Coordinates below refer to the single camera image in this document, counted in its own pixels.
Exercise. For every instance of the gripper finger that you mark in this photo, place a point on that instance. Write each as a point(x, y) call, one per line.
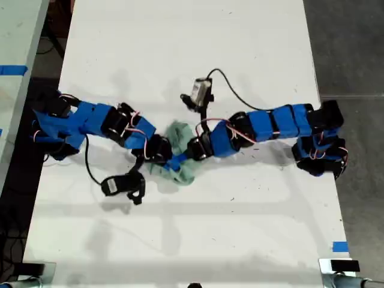
point(172, 165)
point(184, 158)

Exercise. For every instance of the metal table clamp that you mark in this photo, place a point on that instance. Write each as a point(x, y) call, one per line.
point(325, 273)
point(49, 273)

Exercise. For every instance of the long blue tape strip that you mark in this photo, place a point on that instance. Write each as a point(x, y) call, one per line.
point(13, 70)

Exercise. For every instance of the pale green T-shirt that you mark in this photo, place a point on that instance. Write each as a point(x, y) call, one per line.
point(180, 132)

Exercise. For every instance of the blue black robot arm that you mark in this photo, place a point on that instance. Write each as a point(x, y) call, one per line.
point(90, 123)
point(270, 126)

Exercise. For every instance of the small black box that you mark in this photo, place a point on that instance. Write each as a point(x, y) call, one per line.
point(345, 265)
point(30, 268)

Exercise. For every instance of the black camera stalk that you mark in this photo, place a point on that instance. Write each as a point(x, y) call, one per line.
point(204, 118)
point(137, 165)

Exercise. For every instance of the white side table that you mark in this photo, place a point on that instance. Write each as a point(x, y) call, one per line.
point(15, 36)

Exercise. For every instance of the silver black camera box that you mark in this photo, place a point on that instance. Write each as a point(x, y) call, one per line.
point(199, 91)

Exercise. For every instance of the short blue tape strip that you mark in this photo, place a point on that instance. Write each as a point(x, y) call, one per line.
point(340, 246)

